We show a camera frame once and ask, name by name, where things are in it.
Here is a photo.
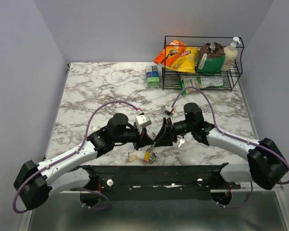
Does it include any brown green coffee bag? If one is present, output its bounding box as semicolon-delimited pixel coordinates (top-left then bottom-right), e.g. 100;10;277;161
197;42;225;75

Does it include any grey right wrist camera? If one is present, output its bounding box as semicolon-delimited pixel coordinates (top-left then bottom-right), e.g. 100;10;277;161
161;105;175;120

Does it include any green sponge pack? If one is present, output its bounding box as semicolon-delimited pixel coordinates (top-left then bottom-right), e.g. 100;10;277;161
145;65;160;88

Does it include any black mounting base rail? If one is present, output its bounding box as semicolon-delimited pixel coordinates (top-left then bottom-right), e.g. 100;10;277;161
82;164;240;201

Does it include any cream lotion pump bottle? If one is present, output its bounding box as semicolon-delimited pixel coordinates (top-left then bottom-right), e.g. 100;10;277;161
221;37;241;71

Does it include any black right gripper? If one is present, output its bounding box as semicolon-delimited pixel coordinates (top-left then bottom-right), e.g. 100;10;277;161
154;117;194;148

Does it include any orange razor package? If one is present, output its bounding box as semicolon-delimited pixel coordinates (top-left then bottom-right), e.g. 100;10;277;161
154;40;187;70

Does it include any yellow key tag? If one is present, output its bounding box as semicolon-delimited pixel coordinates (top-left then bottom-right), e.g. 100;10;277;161
143;151;151;162
126;152;138;163

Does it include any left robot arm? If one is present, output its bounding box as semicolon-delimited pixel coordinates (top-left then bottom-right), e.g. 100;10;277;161
13;113;153;214

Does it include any yellow chips bag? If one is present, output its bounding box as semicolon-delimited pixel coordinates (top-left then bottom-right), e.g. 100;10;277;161
170;47;199;73

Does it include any black wire rack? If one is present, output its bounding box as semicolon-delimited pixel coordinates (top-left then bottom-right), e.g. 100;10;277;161
158;36;244;90

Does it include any black key tag with key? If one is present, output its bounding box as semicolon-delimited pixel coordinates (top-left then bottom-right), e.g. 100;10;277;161
178;138;185;148

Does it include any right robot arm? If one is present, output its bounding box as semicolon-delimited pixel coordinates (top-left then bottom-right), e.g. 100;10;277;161
154;103;288;190

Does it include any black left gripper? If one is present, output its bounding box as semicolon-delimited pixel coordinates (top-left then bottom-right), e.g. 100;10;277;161
114;125;154;151

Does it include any green white snack bag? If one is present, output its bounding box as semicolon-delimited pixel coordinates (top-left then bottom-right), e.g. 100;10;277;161
179;75;224;89

